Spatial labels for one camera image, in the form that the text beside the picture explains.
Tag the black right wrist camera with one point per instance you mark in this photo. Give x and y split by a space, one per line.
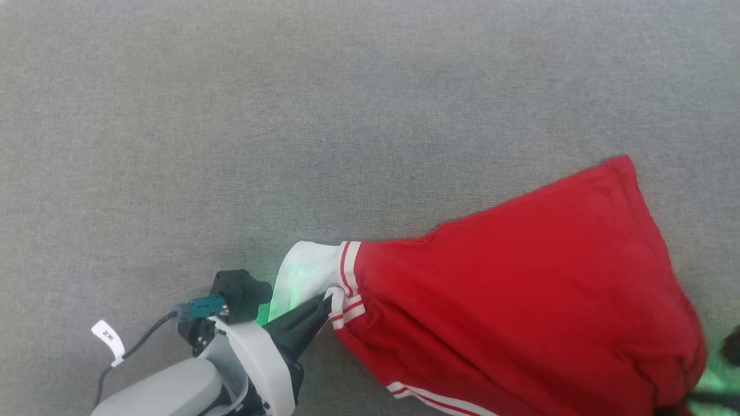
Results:
733 346

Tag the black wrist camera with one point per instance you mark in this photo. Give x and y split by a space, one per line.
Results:
240 294
733 346

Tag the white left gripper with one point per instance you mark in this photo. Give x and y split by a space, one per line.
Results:
263 370

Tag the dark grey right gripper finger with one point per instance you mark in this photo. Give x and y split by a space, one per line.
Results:
717 398

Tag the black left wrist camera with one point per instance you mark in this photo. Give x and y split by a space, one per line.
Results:
240 294

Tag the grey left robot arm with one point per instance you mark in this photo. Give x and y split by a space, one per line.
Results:
162 390

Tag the red shorts with white stripes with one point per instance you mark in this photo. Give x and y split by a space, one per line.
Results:
520 300

